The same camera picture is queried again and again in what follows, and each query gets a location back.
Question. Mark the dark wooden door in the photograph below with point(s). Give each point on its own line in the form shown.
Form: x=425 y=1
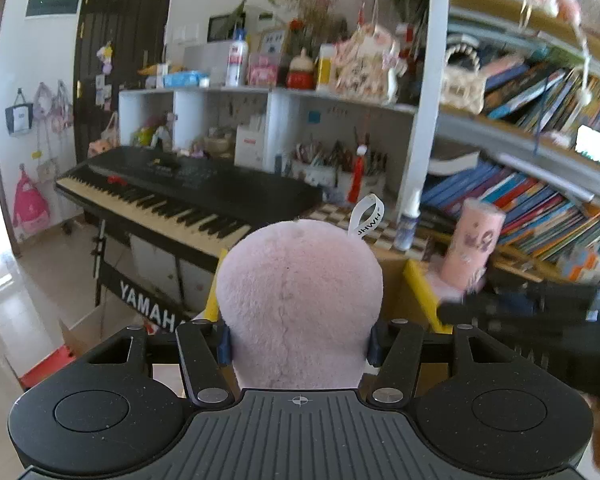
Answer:
x=125 y=50

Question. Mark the yellow bottle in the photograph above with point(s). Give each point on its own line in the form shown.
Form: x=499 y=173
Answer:
x=326 y=67

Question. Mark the white cabinet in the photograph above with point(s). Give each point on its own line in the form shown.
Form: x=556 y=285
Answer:
x=155 y=270

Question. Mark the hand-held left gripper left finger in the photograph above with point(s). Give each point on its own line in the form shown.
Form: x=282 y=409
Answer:
x=224 y=347

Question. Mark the red and white doll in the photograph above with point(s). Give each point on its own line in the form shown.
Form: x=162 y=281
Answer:
x=300 y=72

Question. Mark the white bookshelf frame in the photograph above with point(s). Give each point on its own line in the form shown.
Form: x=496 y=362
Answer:
x=430 y=85

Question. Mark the yellow cardboard box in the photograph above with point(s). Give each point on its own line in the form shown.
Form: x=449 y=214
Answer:
x=420 y=285

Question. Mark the white pen holder with pens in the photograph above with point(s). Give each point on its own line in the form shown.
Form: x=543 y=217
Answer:
x=312 y=170
x=372 y=180

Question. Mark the wooden chessboard box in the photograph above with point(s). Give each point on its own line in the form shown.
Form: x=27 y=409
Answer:
x=340 y=212

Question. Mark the printed cardboard carton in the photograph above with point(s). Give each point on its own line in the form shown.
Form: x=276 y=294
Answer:
x=75 y=340

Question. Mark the black electronic keyboard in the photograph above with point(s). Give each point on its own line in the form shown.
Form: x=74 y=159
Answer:
x=205 y=180

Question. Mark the dried flower bouquet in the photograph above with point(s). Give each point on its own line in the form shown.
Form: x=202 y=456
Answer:
x=310 y=10

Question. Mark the pink gift box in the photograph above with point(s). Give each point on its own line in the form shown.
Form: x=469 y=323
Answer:
x=263 y=71

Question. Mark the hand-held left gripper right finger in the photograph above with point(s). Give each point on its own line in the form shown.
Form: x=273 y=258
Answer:
x=373 y=345

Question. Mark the pink plush toy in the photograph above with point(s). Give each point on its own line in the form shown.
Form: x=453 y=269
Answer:
x=300 y=300

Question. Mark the black keyboard stand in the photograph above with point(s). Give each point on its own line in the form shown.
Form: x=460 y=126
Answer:
x=145 y=300

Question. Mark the row of colourful books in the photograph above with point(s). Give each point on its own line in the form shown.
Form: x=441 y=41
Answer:
x=530 y=90
x=530 y=210

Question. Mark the white quilted handbag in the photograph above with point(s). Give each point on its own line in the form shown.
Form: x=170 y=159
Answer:
x=462 y=90

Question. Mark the pink cylindrical pen holder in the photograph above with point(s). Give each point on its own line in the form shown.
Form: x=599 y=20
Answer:
x=472 y=240

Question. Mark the blue tissue pack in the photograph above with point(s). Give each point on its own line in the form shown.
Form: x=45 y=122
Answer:
x=185 y=80

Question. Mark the pink backpack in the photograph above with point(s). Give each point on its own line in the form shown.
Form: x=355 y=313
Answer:
x=30 y=205

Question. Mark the red tassel ornament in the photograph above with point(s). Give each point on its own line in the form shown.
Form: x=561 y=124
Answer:
x=358 y=175

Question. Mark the floral ceramic ornament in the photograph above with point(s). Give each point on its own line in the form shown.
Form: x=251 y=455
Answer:
x=367 y=67

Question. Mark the white cubby shelf unit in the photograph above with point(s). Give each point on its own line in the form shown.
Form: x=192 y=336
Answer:
x=285 y=125

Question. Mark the lilac hanging bag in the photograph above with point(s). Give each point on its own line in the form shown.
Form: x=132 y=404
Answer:
x=55 y=110

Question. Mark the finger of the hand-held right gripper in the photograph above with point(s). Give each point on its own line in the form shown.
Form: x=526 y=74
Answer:
x=505 y=307

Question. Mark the white spray bottle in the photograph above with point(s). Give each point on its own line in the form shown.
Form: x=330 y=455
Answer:
x=407 y=230

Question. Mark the white bottle with red label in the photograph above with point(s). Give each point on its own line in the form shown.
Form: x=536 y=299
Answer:
x=236 y=60

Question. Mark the white and navy tote bag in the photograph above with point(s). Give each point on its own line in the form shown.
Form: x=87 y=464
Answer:
x=20 y=117

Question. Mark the white box with red label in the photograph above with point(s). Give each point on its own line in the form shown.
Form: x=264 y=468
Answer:
x=249 y=147

